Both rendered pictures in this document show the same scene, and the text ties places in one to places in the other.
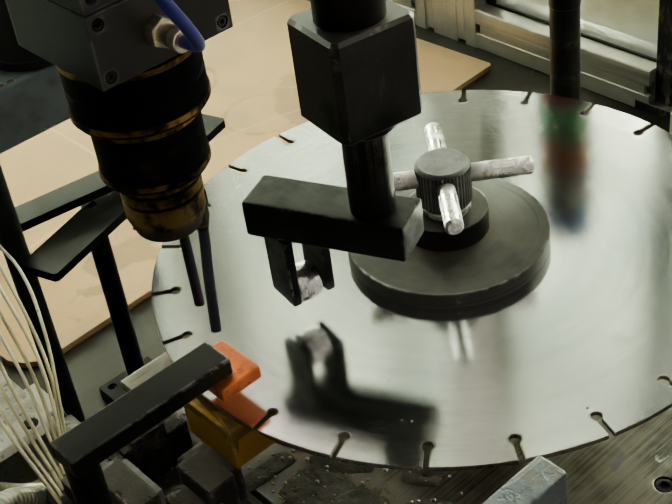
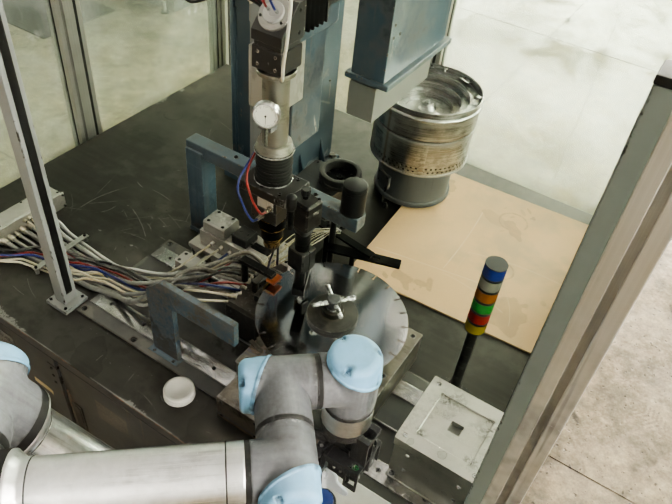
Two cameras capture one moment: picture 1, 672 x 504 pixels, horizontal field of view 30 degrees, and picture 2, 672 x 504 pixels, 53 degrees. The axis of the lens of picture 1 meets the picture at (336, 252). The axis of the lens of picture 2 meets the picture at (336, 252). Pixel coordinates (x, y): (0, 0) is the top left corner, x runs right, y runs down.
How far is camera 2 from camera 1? 1.15 m
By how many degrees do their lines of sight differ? 49
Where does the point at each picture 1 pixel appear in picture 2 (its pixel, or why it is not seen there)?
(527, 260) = (321, 328)
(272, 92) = (502, 296)
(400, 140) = (377, 301)
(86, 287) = (386, 272)
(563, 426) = (269, 340)
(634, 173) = not seen: hidden behind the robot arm
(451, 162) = (334, 300)
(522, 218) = (338, 326)
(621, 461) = not seen: hidden behind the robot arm
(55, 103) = (342, 222)
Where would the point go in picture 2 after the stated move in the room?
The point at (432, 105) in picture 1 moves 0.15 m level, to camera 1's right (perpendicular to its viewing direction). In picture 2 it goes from (397, 306) to (426, 358)
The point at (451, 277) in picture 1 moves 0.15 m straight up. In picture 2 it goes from (313, 314) to (317, 264)
